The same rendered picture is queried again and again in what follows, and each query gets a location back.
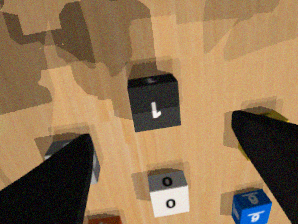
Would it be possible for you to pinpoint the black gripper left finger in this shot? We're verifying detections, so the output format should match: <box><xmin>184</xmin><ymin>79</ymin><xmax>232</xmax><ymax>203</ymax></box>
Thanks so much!
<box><xmin>0</xmin><ymin>134</ymin><xmax>94</xmax><ymax>224</ymax></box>

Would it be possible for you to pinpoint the yellow block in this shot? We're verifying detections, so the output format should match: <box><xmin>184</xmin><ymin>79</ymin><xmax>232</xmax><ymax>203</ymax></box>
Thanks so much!
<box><xmin>238</xmin><ymin>110</ymin><xmax>290</xmax><ymax>162</ymax></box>

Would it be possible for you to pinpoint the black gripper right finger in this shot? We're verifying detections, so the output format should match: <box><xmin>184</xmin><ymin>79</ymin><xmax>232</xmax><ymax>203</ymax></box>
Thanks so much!
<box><xmin>231</xmin><ymin>110</ymin><xmax>298</xmax><ymax>224</ymax></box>

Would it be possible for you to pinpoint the orange block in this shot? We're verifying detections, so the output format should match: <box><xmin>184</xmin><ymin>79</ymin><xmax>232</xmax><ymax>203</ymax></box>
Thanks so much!
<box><xmin>88</xmin><ymin>215</ymin><xmax>122</xmax><ymax>224</ymax></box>

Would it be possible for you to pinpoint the blue block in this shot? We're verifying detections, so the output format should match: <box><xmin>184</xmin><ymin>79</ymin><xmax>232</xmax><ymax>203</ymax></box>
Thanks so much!
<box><xmin>232</xmin><ymin>189</ymin><xmax>272</xmax><ymax>224</ymax></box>

